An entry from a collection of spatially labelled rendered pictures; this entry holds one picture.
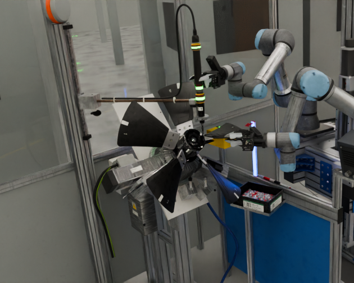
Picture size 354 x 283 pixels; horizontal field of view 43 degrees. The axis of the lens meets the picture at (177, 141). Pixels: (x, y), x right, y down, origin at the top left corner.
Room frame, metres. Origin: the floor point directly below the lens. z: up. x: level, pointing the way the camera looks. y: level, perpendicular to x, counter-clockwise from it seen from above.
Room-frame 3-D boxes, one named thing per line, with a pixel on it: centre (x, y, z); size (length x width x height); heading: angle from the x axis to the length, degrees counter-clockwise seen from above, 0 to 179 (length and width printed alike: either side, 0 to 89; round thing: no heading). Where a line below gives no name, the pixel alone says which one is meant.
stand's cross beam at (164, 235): (2.23, 0.10, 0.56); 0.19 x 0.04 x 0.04; 34
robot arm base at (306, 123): (2.57, -0.80, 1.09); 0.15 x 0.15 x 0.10
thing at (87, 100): (2.35, 0.45, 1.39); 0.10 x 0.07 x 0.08; 69
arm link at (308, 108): (2.57, -0.79, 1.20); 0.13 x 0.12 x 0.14; 43
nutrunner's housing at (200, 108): (2.12, -0.13, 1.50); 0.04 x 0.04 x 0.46
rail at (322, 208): (2.24, -0.49, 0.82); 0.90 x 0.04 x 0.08; 34
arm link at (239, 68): (2.32, -0.34, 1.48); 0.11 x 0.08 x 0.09; 133
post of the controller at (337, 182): (1.88, -0.73, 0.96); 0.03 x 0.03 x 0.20; 34
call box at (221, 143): (2.57, -0.27, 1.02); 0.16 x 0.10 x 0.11; 34
